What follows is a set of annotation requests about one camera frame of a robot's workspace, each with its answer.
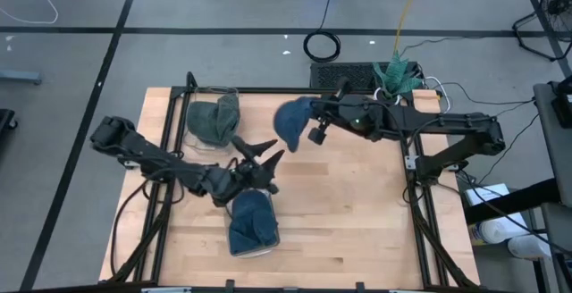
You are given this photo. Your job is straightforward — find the grey table foot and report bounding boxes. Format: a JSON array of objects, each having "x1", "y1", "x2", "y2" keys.
[{"x1": 0, "y1": 70, "x2": 43, "y2": 86}]

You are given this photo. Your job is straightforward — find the white paper box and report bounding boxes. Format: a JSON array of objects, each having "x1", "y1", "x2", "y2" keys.
[{"x1": 464, "y1": 182, "x2": 511, "y2": 205}]

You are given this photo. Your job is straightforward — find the black device on desk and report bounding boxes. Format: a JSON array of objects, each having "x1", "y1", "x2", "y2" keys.
[{"x1": 550, "y1": 74, "x2": 572, "y2": 129}]

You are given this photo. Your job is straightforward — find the grey side desk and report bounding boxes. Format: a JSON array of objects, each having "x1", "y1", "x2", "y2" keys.
[{"x1": 532, "y1": 81, "x2": 572, "y2": 209}]

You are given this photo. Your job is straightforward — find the blue denim hat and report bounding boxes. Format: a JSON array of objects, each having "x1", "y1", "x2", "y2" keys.
[
  {"x1": 273, "y1": 96, "x2": 323, "y2": 154},
  {"x1": 228, "y1": 189, "x2": 279, "y2": 255}
]

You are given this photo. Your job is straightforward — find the black vented box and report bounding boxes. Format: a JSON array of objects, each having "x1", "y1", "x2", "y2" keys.
[{"x1": 309, "y1": 61, "x2": 424, "y2": 91}]

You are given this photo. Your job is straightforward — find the white cable loop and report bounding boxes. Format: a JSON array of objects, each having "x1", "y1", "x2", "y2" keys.
[{"x1": 422, "y1": 75, "x2": 453, "y2": 117}]

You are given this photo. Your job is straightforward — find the black aluminium table frame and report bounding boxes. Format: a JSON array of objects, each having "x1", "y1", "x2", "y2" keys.
[{"x1": 106, "y1": 71, "x2": 482, "y2": 292}]

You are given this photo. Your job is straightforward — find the coiled black cable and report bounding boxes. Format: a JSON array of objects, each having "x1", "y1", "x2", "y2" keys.
[{"x1": 302, "y1": 0, "x2": 342, "y2": 63}]

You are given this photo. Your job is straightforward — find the black desk beam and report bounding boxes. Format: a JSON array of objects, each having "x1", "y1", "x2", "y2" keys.
[{"x1": 464, "y1": 179, "x2": 562, "y2": 225}]

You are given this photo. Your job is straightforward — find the yellow cable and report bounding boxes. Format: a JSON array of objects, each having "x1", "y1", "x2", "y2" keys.
[{"x1": 393, "y1": 0, "x2": 424, "y2": 55}]

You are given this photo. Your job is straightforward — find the snake plant in white pot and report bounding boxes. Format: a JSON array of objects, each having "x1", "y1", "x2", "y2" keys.
[{"x1": 373, "y1": 50, "x2": 425, "y2": 106}]

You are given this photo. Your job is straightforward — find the clear plastic container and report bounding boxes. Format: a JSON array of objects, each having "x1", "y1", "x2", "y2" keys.
[
  {"x1": 225, "y1": 188, "x2": 282, "y2": 259},
  {"x1": 183, "y1": 86, "x2": 240, "y2": 157}
]

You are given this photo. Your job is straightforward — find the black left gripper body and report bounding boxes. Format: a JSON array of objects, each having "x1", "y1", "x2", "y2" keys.
[{"x1": 209, "y1": 134, "x2": 281, "y2": 208}]

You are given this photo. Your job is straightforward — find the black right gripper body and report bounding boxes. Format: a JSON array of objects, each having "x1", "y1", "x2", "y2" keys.
[{"x1": 307, "y1": 77, "x2": 359, "y2": 147}]

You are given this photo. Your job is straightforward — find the white paper towel roll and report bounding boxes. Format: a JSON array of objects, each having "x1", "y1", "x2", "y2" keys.
[
  {"x1": 478, "y1": 215, "x2": 531, "y2": 246},
  {"x1": 507, "y1": 234, "x2": 552, "y2": 260}
]

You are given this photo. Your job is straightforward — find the green terry hat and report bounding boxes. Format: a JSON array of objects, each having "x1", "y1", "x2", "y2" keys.
[
  {"x1": 214, "y1": 93, "x2": 241, "y2": 147},
  {"x1": 186, "y1": 99, "x2": 227, "y2": 147}
]

